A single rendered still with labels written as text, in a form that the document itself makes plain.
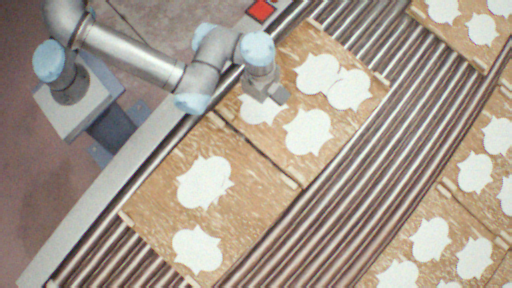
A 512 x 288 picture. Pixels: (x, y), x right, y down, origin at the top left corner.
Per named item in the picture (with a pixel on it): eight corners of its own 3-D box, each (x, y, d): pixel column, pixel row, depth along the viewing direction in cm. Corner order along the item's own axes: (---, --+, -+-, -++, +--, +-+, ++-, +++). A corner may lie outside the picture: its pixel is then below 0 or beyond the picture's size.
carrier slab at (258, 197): (118, 213, 153) (116, 212, 151) (210, 112, 159) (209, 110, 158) (204, 295, 146) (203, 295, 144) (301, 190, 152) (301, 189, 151)
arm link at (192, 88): (23, 21, 101) (210, 113, 117) (46, -19, 104) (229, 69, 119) (24, 36, 112) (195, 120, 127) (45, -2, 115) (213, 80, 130)
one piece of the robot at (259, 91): (276, 99, 129) (276, 119, 144) (297, 71, 130) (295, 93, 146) (235, 72, 131) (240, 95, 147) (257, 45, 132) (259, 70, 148)
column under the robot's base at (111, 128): (87, 150, 254) (14, 91, 170) (141, 99, 260) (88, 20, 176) (131, 207, 246) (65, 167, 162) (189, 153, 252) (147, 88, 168)
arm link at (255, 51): (244, 23, 120) (280, 34, 119) (247, 43, 131) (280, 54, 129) (231, 52, 118) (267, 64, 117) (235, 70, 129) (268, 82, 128)
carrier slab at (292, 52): (214, 109, 160) (214, 107, 158) (306, 19, 166) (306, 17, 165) (304, 189, 152) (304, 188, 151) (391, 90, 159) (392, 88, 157)
